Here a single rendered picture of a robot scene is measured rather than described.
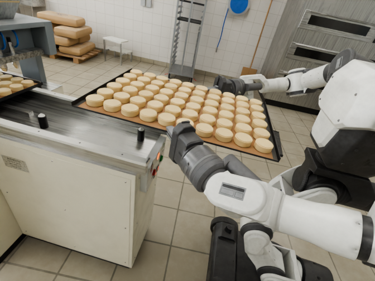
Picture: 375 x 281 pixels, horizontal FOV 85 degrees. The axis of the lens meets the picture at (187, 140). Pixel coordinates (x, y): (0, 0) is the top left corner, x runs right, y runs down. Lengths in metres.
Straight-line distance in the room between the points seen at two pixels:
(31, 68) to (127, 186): 0.96
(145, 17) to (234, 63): 2.06
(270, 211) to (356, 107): 0.41
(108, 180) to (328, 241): 0.72
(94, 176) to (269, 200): 0.68
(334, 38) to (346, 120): 3.51
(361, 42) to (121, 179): 4.07
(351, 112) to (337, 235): 0.39
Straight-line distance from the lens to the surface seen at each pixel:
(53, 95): 1.22
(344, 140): 0.74
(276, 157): 0.62
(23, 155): 1.05
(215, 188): 0.39
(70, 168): 0.93
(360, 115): 0.69
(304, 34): 3.99
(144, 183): 0.88
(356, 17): 4.23
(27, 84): 1.31
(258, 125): 0.70
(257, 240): 1.05
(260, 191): 0.38
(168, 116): 0.61
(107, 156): 0.80
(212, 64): 4.88
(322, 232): 0.39
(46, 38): 1.37
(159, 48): 4.98
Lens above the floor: 1.40
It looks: 35 degrees down
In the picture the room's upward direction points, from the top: 12 degrees clockwise
